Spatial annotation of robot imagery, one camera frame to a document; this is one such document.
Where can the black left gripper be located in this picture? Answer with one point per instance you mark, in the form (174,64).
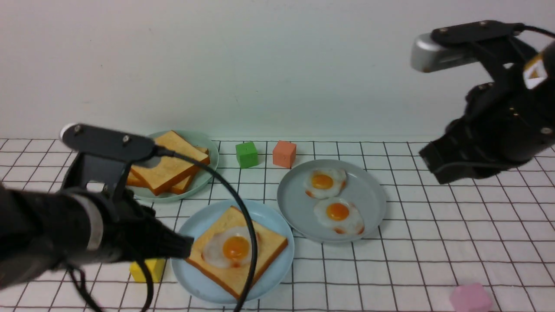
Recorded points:
(132,232)

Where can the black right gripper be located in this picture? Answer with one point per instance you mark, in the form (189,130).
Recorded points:
(506,135)

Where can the toast slice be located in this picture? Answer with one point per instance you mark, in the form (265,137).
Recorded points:
(171,175)
(174,141)
(217,267)

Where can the fried egg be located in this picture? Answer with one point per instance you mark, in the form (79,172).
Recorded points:
(228,249)
(339,215)
(323,183)

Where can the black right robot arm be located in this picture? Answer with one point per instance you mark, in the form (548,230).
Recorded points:
(531,74)

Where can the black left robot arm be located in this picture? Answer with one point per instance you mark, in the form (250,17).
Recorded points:
(73,228)

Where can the yellow cube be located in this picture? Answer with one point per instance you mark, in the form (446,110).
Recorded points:
(155,267)

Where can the light blue plate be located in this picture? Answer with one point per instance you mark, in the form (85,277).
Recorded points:
(223,286)

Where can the pale green plate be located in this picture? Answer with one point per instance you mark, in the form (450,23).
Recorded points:
(200,180)

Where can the green cube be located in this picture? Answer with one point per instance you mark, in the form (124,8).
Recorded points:
(246,154)

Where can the grey plate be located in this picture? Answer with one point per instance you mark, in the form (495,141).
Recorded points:
(361,189)

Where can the orange cube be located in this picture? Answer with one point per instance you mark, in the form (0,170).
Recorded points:
(284,154)

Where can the pink cube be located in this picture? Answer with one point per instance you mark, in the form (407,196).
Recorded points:
(470,298)

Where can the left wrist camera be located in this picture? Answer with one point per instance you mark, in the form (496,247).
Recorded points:
(105,156)

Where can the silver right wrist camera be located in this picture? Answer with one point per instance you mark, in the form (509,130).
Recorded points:
(492,43)

